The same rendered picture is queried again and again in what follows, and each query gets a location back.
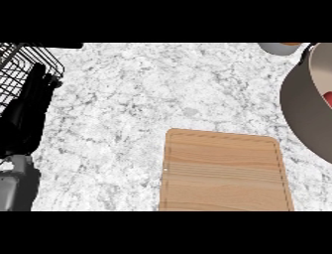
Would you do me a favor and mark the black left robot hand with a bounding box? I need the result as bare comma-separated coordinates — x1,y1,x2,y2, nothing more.
0,63,64,161

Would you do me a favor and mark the black wire basket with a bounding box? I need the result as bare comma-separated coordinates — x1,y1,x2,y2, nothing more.
0,43,68,171

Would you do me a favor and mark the grey metal pot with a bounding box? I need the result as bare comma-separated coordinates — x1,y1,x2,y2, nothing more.
278,43,332,173

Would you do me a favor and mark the wooden cutting board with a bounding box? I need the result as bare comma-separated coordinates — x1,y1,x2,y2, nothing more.
158,128,296,212

